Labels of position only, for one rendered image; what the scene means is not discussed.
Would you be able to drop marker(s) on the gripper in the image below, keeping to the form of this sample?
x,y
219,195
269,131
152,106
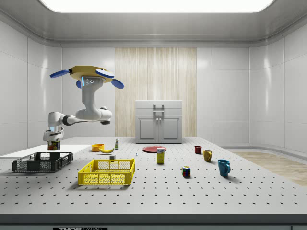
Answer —
x,y
51,135

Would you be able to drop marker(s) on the flat-sided can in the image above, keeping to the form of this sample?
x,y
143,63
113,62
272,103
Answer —
x,y
54,146

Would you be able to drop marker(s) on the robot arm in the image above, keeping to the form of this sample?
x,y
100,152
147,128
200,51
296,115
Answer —
x,y
88,100

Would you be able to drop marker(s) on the dark grey basket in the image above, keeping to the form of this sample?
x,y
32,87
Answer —
x,y
62,161

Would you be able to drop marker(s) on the white board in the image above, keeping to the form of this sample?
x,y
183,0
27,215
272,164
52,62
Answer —
x,y
26,151

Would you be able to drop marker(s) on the yellow bowl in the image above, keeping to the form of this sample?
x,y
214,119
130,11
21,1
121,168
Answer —
x,y
96,147

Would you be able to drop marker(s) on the banana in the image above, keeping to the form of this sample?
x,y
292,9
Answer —
x,y
106,151

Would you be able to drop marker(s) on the grey cube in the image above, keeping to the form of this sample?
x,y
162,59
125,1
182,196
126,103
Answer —
x,y
112,157

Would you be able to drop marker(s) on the small white bottle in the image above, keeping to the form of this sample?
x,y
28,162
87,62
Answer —
x,y
116,144

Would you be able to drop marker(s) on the yellow basket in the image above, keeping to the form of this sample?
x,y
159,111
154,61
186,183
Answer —
x,y
105,179

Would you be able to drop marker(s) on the red plate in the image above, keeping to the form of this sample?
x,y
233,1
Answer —
x,y
151,149

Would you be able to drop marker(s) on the white cabinet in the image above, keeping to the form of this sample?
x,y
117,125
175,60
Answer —
x,y
158,129

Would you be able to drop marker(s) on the yellow and white box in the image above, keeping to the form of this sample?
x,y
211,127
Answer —
x,y
160,157

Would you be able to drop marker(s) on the puzzle cube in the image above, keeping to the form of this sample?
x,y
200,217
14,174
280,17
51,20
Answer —
x,y
186,171

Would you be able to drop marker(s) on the red mug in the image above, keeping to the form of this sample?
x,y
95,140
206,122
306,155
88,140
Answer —
x,y
197,150

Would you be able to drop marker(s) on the yellow mug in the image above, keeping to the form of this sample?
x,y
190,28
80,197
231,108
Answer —
x,y
206,155

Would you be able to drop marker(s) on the blue mug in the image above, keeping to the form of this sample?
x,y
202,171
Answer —
x,y
223,168

